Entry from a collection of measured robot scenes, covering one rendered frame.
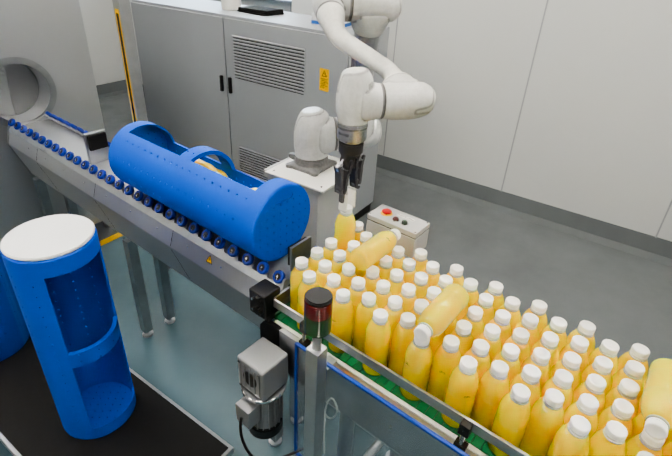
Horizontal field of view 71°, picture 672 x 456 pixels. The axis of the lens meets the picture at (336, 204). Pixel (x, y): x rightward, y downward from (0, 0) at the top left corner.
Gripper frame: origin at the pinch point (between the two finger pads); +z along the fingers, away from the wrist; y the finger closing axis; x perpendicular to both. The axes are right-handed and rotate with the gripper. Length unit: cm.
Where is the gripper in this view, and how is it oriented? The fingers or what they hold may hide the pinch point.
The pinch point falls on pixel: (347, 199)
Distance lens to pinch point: 151.3
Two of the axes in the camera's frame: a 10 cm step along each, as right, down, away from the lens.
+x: 7.8, 3.4, -5.3
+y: -6.3, 3.5, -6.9
